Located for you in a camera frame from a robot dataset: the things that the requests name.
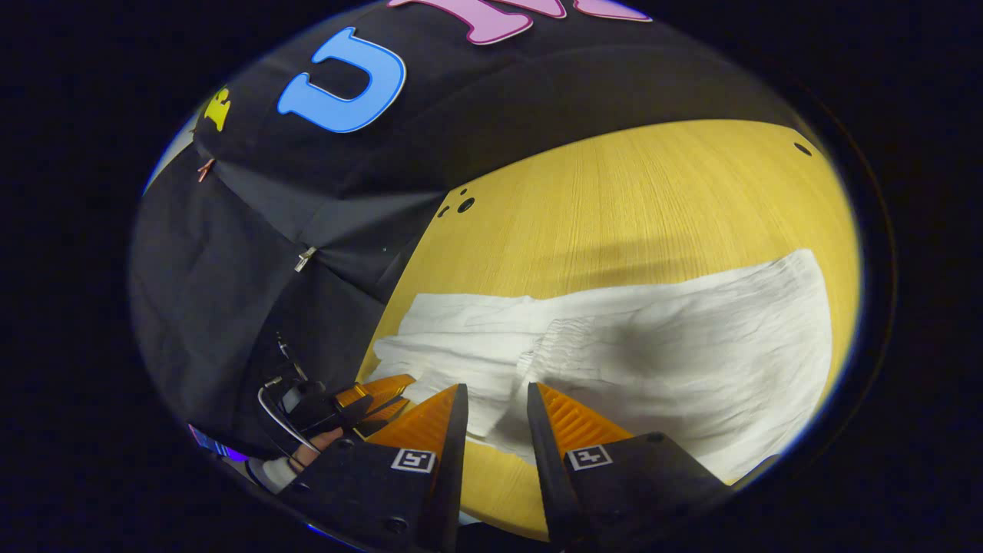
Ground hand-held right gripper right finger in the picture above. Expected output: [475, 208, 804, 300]
[526, 382, 734, 548]

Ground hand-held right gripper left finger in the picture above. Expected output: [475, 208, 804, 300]
[276, 382, 471, 553]

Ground white jeans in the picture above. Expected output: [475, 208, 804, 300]
[367, 248, 834, 486]

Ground black backdrop cloth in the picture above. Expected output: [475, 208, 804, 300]
[129, 0, 815, 462]

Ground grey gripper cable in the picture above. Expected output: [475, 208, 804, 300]
[257, 376, 322, 455]

